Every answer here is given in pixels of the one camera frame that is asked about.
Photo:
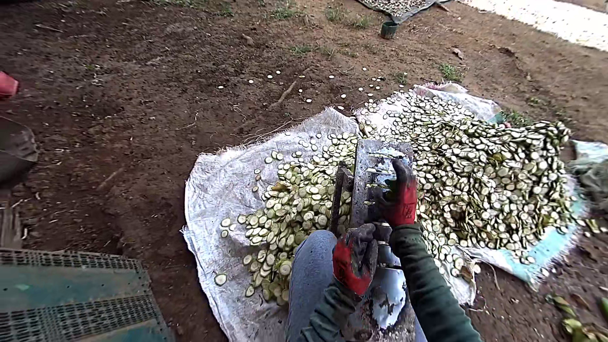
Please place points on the person's left hand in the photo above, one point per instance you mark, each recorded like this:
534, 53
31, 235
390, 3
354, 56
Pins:
347, 266

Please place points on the person's right hand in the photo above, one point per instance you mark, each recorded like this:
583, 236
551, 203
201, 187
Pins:
405, 204

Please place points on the person's right fingers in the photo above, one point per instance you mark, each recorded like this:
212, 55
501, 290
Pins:
403, 172

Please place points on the person's left fingers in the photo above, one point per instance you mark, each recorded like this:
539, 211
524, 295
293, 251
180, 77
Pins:
365, 241

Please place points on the green vegetable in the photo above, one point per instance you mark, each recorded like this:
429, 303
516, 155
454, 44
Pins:
390, 193

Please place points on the person's right forearm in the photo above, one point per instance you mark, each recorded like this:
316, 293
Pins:
430, 285

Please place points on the person's left forearm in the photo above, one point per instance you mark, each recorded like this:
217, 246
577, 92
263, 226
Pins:
330, 313

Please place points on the dark narrow bar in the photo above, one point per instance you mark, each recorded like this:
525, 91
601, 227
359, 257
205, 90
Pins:
338, 197

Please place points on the metal slicing board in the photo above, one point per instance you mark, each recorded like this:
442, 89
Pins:
390, 294

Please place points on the person's legs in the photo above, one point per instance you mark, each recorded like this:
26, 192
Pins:
306, 280

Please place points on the heap of pale vegetable slices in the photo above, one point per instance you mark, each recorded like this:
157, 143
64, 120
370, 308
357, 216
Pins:
304, 194

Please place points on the scattered small white slices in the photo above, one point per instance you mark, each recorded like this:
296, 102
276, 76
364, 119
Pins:
343, 96

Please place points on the pile of vegetable slices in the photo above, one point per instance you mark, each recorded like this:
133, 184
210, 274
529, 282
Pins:
508, 185

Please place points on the small dark green container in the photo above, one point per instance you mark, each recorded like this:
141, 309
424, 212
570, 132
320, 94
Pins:
388, 30

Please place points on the white woven sheet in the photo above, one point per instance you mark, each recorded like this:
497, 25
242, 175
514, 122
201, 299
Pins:
221, 199

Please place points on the dark sheet with dried slices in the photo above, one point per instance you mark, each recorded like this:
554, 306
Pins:
401, 16

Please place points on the white and turquoise sheet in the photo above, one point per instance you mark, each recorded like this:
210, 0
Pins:
555, 247

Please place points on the greyish green net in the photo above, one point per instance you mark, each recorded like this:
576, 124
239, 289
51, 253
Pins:
593, 175

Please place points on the bright white sheet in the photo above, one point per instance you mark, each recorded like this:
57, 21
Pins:
565, 19

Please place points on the pile of green peels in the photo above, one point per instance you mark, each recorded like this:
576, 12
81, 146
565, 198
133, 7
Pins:
574, 325

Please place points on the green perforated plastic crate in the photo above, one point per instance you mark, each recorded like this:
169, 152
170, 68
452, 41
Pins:
71, 289

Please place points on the weathered wooden piece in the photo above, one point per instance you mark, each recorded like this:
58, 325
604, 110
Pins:
9, 223

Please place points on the dark grey bag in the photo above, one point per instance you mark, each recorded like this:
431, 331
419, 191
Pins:
16, 147

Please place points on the red plastic object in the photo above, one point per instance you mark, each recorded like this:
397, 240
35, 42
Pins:
7, 85

